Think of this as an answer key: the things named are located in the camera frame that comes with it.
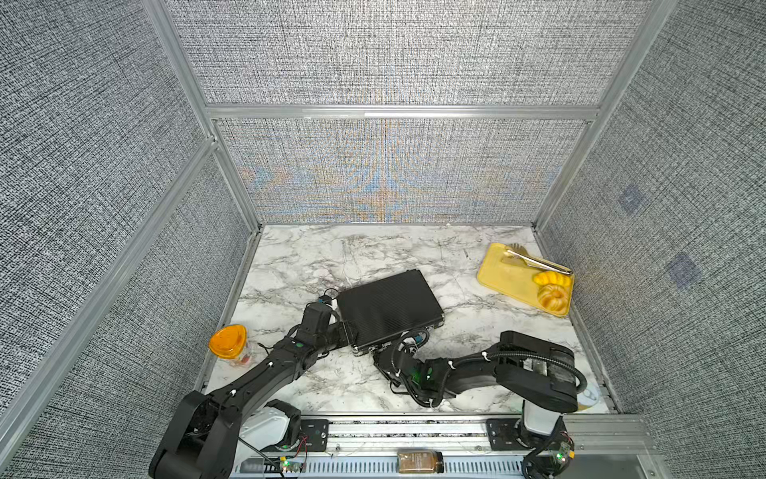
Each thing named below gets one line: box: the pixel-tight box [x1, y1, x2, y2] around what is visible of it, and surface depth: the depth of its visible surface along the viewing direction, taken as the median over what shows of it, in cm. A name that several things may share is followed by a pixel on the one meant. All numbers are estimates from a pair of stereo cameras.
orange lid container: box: [209, 324, 247, 360], surface depth 81 cm
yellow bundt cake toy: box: [536, 283, 570, 315], surface depth 97 cm
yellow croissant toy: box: [532, 270, 572, 286], surface depth 102 cm
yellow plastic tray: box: [476, 242, 568, 318], surface depth 106 cm
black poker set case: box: [338, 269, 445, 355], surface depth 95 cm
